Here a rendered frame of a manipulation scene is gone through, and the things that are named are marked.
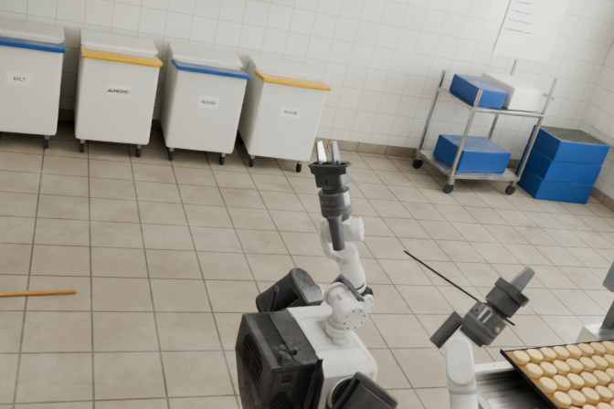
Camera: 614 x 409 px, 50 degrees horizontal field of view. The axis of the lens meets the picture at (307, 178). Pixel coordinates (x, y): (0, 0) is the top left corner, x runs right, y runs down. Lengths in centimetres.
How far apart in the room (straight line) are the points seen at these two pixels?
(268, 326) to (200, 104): 347
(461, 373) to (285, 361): 41
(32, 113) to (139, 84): 75
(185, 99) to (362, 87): 179
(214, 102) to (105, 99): 77
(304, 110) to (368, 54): 105
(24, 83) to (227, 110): 140
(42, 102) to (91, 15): 87
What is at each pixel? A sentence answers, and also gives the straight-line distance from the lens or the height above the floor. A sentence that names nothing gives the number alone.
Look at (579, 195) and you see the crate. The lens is 677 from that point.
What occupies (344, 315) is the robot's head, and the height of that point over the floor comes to 121.
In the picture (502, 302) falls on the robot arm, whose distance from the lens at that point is 164.
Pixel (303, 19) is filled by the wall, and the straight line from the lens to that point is 565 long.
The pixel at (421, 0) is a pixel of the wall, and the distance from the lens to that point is 601.
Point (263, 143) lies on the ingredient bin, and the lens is 518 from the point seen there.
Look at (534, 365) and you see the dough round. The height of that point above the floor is 92.
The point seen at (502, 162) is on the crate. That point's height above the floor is 30.
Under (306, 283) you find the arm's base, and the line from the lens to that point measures 179.
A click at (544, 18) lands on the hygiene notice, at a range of 670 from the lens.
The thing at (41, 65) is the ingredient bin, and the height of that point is 63.
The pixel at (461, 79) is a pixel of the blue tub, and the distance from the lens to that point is 586.
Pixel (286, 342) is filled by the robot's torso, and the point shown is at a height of 111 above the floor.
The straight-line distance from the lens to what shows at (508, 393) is 219.
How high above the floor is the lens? 206
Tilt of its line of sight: 23 degrees down
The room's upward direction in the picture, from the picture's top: 14 degrees clockwise
